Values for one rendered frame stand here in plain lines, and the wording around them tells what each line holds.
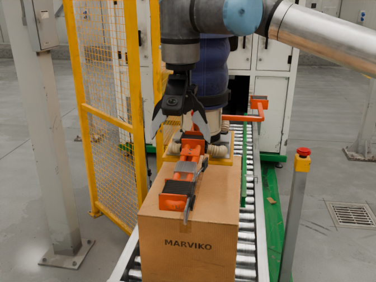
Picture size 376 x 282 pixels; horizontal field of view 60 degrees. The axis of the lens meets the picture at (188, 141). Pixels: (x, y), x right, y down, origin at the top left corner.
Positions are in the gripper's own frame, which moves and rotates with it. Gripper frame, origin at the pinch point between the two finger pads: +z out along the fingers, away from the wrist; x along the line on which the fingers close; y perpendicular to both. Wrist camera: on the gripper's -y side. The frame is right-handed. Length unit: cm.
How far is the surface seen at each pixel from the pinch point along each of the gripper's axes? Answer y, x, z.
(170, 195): -5.6, 1.4, 12.2
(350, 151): 309, -149, 135
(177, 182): 0.7, 1.0, 12.1
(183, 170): 9.3, 0.9, 12.9
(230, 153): 50, -12, 25
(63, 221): 93, 100, 107
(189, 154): 20.7, 0.9, 13.0
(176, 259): 27, 7, 65
